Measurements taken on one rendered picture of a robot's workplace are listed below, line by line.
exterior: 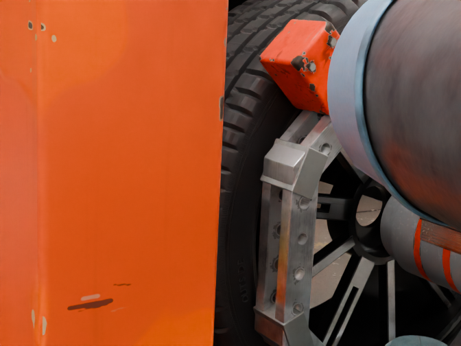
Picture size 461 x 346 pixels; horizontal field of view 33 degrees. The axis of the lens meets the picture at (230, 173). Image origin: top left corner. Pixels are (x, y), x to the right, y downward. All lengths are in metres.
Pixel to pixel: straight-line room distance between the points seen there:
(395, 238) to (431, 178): 0.88
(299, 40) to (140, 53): 0.35
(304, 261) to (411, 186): 0.74
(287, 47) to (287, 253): 0.24
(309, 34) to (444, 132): 0.73
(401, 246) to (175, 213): 0.50
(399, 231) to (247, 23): 0.36
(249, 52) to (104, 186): 0.47
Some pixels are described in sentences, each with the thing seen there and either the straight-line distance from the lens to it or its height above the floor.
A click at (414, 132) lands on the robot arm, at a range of 0.20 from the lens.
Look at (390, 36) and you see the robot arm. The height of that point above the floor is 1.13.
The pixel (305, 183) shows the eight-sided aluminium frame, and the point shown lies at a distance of 0.92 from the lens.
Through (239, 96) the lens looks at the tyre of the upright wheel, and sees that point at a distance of 0.98.
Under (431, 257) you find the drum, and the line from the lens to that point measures 1.04.
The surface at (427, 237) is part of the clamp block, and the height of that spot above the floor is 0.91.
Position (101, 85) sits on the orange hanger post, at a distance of 0.59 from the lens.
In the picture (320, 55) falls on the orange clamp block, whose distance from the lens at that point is 0.91.
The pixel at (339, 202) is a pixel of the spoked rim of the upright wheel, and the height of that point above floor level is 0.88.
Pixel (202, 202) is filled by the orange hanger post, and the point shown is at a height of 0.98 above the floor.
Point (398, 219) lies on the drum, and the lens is 1.08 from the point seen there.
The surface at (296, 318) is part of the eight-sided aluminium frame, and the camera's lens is 0.97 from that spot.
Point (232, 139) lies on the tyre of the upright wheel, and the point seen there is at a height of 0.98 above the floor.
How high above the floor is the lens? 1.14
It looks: 12 degrees down
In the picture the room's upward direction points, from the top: 3 degrees clockwise
